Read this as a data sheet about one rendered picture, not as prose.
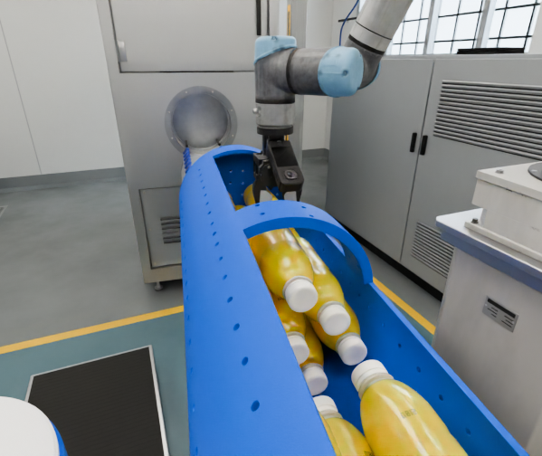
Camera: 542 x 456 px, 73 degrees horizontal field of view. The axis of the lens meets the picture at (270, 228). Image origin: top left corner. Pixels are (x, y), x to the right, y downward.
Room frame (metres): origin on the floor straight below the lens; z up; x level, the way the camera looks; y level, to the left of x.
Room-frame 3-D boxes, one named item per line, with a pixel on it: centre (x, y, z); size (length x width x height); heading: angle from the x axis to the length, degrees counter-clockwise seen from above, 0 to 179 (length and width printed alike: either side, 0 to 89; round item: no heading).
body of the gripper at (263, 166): (0.73, -0.01, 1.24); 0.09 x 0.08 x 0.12; 14
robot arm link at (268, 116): (0.73, -0.01, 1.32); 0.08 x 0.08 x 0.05
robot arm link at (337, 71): (0.68, -0.10, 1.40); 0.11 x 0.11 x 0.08; 56
